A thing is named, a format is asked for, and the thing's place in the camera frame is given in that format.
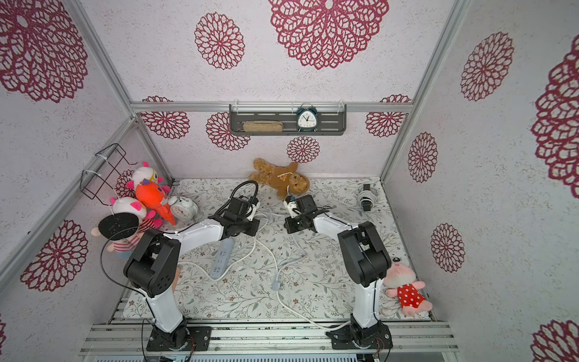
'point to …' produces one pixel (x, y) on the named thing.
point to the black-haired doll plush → (124, 229)
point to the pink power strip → (176, 279)
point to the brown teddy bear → (284, 179)
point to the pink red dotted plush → (401, 281)
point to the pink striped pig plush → (130, 205)
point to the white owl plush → (144, 175)
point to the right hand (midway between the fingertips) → (286, 221)
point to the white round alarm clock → (182, 208)
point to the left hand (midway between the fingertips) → (256, 224)
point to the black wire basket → (99, 183)
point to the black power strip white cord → (366, 197)
